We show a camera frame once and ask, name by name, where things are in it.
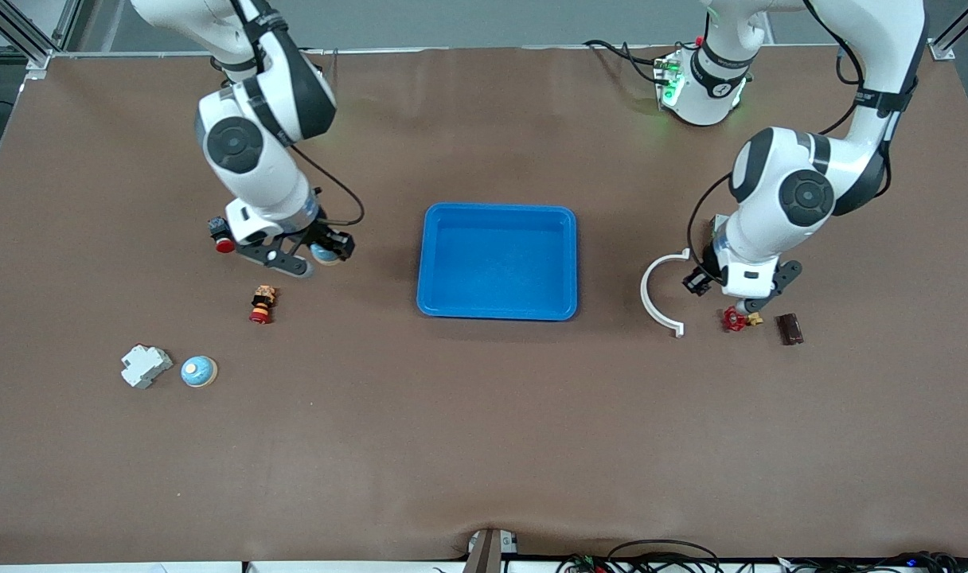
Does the blue plastic tray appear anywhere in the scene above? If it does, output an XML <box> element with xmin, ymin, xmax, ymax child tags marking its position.
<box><xmin>416</xmin><ymin>202</ymin><xmax>579</xmax><ymax>322</ymax></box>

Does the brass valve red handwheel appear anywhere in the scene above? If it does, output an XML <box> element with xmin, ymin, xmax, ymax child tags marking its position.
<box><xmin>721</xmin><ymin>306</ymin><xmax>764</xmax><ymax>333</ymax></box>

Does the red button orange yellow body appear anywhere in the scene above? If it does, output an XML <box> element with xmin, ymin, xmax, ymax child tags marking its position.
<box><xmin>249</xmin><ymin>285</ymin><xmax>279</xmax><ymax>325</ymax></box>

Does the white circuit breaker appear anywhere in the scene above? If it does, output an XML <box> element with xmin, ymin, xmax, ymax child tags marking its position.
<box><xmin>120</xmin><ymin>344</ymin><xmax>174</xmax><ymax>390</ymax></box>

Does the green lit base connector box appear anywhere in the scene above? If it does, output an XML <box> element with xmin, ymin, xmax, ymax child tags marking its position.
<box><xmin>654</xmin><ymin>51</ymin><xmax>685</xmax><ymax>109</ymax></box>

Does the brown table cover mat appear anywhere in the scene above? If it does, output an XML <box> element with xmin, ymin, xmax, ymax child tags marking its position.
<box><xmin>0</xmin><ymin>44</ymin><xmax>968</xmax><ymax>566</ymax></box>

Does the metal table edge clamp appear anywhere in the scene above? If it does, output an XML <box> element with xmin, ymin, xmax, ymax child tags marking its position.
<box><xmin>463</xmin><ymin>528</ymin><xmax>518</xmax><ymax>573</ymax></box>

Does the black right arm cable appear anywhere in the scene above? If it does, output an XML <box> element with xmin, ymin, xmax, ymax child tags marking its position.
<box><xmin>229</xmin><ymin>0</ymin><xmax>365</xmax><ymax>228</ymax></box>

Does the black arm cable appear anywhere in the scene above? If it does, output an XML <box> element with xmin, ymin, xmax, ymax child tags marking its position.
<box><xmin>229</xmin><ymin>0</ymin><xmax>365</xmax><ymax>228</ymax></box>
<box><xmin>685</xmin><ymin>0</ymin><xmax>867</xmax><ymax>275</ymax></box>

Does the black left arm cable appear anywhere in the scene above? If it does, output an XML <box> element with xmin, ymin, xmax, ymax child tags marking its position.
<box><xmin>685</xmin><ymin>0</ymin><xmax>867</xmax><ymax>275</ymax></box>

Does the white half-round pipe bracket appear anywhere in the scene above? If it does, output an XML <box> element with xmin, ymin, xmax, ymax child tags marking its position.
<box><xmin>639</xmin><ymin>248</ymin><xmax>692</xmax><ymax>339</ymax></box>

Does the aluminium frame profile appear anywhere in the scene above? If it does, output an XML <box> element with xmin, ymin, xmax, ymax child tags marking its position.
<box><xmin>0</xmin><ymin>0</ymin><xmax>83</xmax><ymax>80</ymax></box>
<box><xmin>928</xmin><ymin>0</ymin><xmax>968</xmax><ymax>61</ymax></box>

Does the black cable bundle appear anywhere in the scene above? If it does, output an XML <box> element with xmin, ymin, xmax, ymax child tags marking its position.
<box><xmin>779</xmin><ymin>551</ymin><xmax>968</xmax><ymax>573</ymax></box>
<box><xmin>556</xmin><ymin>540</ymin><xmax>724</xmax><ymax>573</ymax></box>

